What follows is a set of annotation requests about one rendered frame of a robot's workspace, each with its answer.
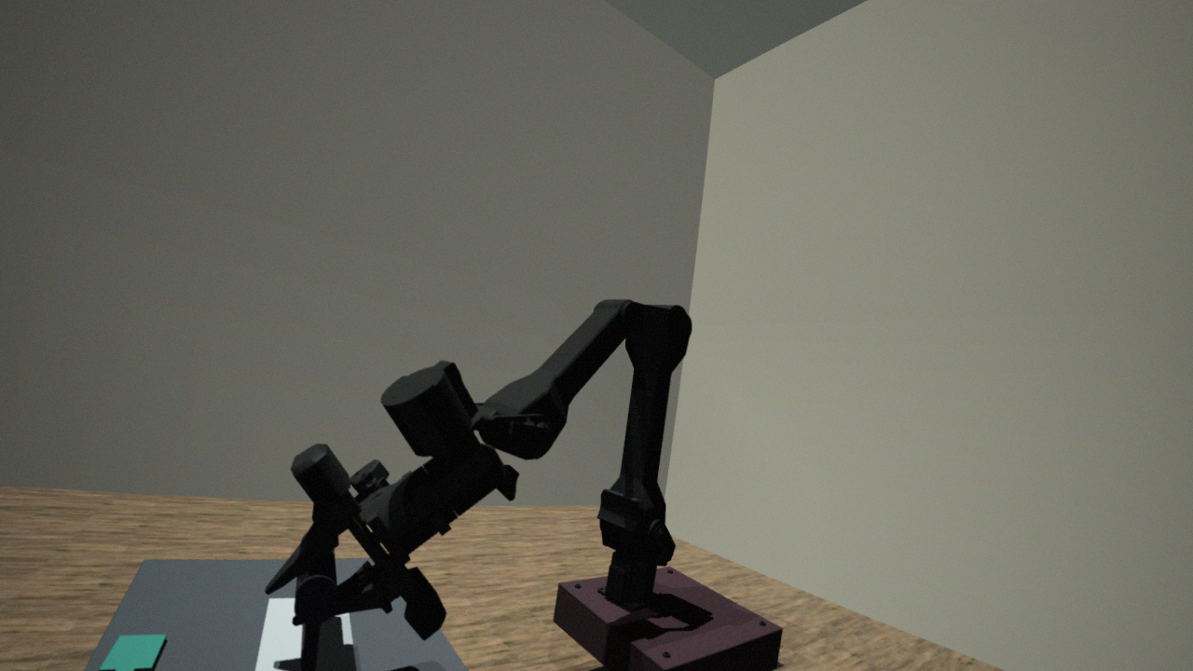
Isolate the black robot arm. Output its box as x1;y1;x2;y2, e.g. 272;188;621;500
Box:
381;298;692;611

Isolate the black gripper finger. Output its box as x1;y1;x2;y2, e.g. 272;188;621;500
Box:
330;561;392;617
265;503;339;595

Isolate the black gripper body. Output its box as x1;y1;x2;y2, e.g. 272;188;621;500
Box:
291;444;458;640

